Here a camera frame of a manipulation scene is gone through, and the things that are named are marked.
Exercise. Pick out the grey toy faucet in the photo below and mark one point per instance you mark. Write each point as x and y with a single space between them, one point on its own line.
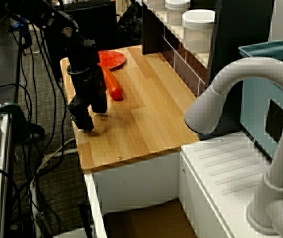
280 173

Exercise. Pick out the white lidded jar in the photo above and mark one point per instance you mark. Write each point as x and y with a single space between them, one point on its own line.
198 29
177 12

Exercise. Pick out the white shelf ledge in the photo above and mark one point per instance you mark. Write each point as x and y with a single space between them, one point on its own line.
173 32

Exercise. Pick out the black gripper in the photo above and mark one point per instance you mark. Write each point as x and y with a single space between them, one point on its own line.
86 79

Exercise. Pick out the white toy sink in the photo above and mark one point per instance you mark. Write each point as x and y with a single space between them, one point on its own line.
230 161

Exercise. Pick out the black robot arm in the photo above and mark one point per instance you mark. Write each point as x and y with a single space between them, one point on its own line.
62 22

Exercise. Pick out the red toy sausage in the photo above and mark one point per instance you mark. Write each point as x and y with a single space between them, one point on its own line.
114 86

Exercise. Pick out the green power drill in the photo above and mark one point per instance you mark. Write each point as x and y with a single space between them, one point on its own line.
19 116

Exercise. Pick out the teal plastic bin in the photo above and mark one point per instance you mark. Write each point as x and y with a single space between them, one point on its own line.
255 104

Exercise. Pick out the red round plate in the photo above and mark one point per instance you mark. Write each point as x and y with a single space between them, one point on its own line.
112 59

